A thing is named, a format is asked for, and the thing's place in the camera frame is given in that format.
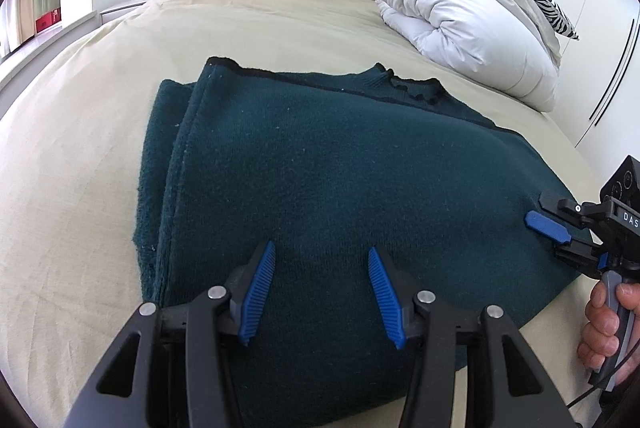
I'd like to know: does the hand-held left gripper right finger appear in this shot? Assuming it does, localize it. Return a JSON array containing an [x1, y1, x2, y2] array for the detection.
[[367, 245, 576, 428]]

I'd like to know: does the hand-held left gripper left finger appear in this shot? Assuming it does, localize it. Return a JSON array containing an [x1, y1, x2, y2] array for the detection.
[[65, 240, 277, 428]]

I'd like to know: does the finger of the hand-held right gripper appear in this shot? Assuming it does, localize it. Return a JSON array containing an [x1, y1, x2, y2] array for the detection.
[[539, 190, 608, 229], [525, 211, 608, 279]]

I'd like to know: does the dark green sweater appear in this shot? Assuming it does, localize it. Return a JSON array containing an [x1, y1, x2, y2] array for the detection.
[[132, 56, 596, 404]]

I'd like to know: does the person's right hand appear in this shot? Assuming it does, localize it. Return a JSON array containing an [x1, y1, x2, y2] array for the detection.
[[577, 280, 640, 389]]

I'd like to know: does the white folded duvet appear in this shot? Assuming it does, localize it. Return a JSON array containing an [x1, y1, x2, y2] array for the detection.
[[369, 0, 563, 113]]

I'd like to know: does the bed with beige sheet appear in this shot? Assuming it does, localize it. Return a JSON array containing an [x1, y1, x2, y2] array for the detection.
[[0, 0, 621, 428]]

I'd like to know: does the white nightstand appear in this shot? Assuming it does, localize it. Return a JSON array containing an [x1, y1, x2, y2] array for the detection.
[[100, 0, 151, 26]]

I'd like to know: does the white low window cabinet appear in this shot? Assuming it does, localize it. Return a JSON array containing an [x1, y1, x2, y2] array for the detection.
[[0, 10, 101, 73]]

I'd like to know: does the red box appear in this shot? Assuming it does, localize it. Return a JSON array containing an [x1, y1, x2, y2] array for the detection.
[[35, 6, 62, 33]]

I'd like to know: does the black cable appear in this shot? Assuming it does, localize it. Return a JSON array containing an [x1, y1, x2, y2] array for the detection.
[[565, 348, 640, 409]]

